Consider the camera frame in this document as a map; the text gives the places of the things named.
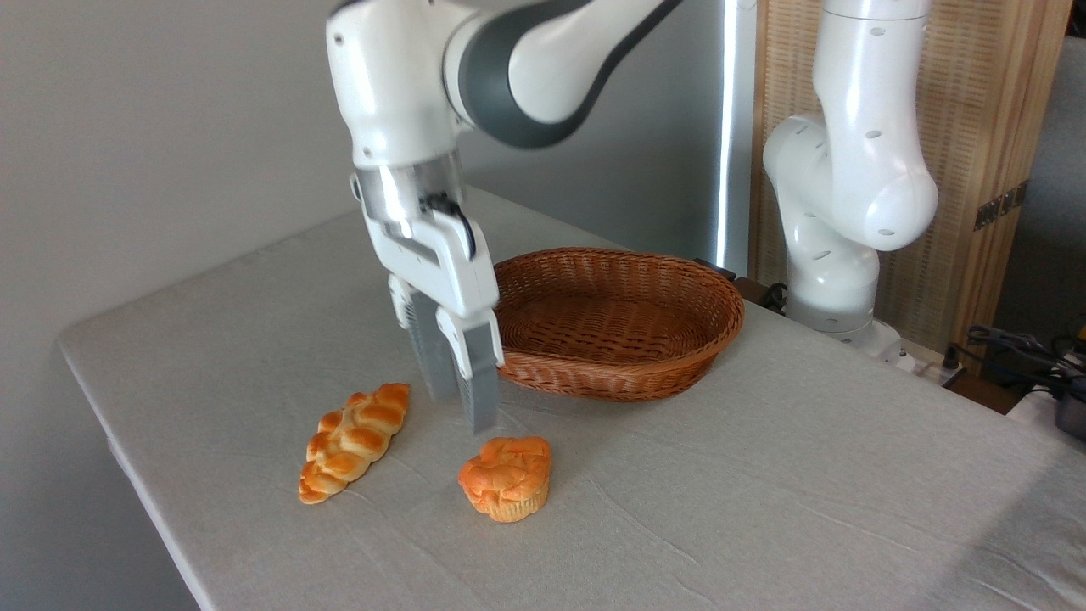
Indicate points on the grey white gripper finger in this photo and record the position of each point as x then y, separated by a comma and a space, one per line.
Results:
479, 373
424, 348

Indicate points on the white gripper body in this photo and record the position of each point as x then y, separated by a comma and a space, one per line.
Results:
445, 267

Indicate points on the round orange muffin bread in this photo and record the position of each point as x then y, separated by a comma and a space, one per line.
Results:
506, 479

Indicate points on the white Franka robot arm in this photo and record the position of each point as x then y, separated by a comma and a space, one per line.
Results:
543, 68

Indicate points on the long braided bread loaf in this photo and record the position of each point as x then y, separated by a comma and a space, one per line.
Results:
352, 441

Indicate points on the brown wicker oval basket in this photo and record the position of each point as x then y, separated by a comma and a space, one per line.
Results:
645, 373

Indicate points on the light grey tablecloth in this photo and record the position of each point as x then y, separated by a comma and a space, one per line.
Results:
721, 509

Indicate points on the black table clamp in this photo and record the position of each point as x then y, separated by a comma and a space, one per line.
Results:
755, 290

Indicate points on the black screen hinge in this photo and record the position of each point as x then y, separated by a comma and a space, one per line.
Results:
1001, 205

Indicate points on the white vertical post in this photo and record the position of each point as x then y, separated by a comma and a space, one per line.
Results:
736, 127

